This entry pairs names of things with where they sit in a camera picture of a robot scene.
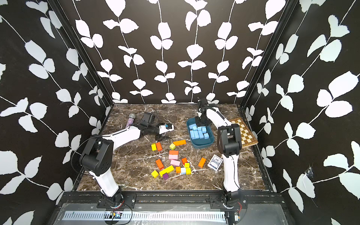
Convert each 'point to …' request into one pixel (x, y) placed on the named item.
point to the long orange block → (180, 142)
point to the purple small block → (166, 176)
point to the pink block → (175, 162)
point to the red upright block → (159, 145)
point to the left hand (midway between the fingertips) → (170, 129)
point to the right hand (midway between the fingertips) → (198, 122)
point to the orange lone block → (202, 162)
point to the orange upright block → (160, 164)
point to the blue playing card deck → (215, 162)
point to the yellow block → (153, 146)
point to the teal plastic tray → (200, 136)
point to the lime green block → (172, 146)
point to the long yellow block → (168, 169)
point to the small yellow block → (154, 174)
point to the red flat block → (173, 152)
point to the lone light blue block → (199, 128)
